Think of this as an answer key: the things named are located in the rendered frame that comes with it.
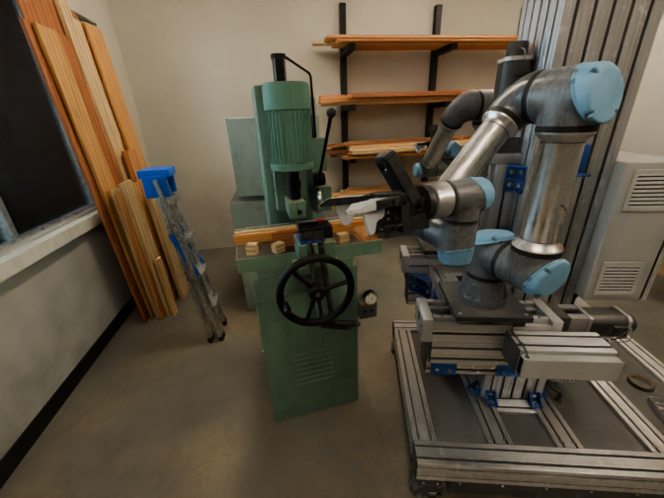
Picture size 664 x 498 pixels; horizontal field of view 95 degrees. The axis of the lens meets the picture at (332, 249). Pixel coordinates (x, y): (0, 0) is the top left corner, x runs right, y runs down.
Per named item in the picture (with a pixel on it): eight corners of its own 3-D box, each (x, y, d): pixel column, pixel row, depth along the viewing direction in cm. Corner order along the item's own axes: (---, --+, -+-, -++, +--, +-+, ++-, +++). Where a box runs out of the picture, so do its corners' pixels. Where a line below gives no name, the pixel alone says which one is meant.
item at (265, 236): (234, 245, 129) (233, 236, 127) (234, 244, 131) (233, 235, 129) (380, 226, 144) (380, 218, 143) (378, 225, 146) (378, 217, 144)
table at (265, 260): (236, 286, 109) (234, 271, 107) (237, 253, 136) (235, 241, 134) (392, 261, 123) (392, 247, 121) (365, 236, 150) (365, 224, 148)
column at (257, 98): (271, 246, 153) (251, 84, 125) (268, 231, 173) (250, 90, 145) (314, 240, 158) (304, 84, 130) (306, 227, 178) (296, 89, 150)
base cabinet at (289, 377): (274, 423, 151) (254, 301, 123) (265, 347, 203) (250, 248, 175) (359, 400, 161) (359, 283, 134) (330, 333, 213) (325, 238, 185)
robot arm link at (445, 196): (456, 181, 59) (428, 180, 66) (436, 184, 57) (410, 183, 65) (455, 219, 61) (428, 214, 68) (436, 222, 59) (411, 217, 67)
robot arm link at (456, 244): (446, 247, 79) (451, 207, 74) (480, 265, 69) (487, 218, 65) (420, 253, 76) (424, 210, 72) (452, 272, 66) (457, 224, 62)
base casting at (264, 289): (254, 300, 124) (251, 281, 120) (250, 248, 175) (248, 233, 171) (358, 283, 134) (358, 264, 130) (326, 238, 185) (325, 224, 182)
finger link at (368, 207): (363, 242, 49) (390, 229, 55) (360, 206, 47) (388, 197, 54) (347, 241, 51) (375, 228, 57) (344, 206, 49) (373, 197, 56)
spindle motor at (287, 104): (273, 174, 115) (262, 80, 102) (269, 168, 130) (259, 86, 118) (318, 170, 119) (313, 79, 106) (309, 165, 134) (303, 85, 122)
